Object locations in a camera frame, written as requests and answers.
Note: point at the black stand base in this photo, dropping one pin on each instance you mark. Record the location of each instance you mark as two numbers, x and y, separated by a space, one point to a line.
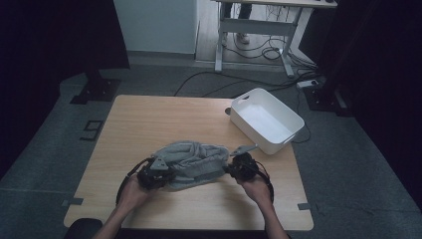
326 99
96 89

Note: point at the person's dark-clothed knee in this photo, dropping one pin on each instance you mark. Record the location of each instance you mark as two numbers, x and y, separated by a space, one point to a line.
83 229

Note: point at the person's right hand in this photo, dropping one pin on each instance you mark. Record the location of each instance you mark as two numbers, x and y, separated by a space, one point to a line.
258 191

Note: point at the gray tape piece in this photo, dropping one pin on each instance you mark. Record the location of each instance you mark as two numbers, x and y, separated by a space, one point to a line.
73 201
304 206

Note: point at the gray shorts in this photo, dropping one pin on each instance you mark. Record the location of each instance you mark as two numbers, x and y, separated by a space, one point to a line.
192 162

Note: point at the black curtain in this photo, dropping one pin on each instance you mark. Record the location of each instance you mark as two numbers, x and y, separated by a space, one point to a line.
49 49
381 83

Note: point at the white plastic bin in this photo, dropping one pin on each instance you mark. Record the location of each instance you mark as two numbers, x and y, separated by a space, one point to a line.
265 122

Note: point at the white standing desk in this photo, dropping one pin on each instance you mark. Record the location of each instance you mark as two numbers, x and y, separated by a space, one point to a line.
255 26

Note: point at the white power strip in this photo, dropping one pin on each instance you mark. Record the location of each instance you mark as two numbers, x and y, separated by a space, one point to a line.
307 83

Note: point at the black tape floor mark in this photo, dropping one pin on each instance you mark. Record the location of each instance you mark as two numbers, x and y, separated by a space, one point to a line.
92 130

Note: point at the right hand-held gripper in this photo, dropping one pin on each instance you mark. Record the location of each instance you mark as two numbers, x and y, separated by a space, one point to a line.
244 167

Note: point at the person's left hand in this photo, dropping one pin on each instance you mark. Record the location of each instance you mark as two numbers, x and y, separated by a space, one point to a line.
131 195

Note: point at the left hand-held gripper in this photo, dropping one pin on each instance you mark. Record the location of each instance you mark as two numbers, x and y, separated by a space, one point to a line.
154 177

